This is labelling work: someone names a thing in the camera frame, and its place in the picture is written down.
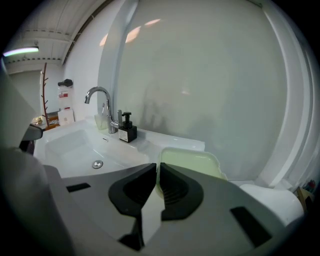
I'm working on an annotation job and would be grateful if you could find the grey roller blind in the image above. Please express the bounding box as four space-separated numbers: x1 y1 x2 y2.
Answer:
113 0 289 181

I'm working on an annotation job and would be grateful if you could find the pale green tray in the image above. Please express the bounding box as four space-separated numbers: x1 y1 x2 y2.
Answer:
155 146 229 199

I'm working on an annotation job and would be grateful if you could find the clear plastic cup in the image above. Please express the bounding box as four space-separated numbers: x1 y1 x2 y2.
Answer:
94 112 111 131

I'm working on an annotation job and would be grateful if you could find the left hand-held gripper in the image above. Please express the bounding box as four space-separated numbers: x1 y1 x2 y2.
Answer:
23 123 44 142

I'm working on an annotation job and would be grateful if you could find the brown wooden cabinet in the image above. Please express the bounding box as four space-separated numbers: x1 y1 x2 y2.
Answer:
31 112 61 132

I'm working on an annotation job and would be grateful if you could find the white paper bag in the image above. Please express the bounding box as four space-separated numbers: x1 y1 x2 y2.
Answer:
57 108 76 126

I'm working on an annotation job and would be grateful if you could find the chrome faucet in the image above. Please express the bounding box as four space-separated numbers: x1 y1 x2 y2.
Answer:
83 86 123 135

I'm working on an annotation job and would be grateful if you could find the white wall box red label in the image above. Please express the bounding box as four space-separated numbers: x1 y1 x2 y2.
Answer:
57 86 70 111

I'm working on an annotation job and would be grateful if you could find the cardboard box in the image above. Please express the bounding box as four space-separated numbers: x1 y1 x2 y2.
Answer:
295 185 315 211

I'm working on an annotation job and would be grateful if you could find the long ceiling light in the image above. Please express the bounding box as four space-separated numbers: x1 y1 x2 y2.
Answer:
2 46 40 58

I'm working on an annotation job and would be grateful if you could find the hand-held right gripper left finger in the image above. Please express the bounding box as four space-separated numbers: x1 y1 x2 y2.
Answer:
61 162 158 253

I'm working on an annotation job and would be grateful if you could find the black cap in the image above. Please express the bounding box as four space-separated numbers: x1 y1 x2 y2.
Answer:
57 78 74 88

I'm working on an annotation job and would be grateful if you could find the wooden coat rack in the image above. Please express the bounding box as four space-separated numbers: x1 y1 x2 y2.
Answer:
40 62 51 128

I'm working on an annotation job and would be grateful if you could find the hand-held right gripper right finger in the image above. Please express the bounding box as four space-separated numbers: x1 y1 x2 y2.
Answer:
144 161 288 256

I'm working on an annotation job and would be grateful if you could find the black soap dispenser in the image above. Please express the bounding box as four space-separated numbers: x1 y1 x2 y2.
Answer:
117 111 138 144

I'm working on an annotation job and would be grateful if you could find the white toilet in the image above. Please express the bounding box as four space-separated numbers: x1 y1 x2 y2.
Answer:
238 183 305 226

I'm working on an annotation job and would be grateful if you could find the white sink vanity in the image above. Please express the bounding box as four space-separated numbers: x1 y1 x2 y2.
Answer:
33 116 206 180

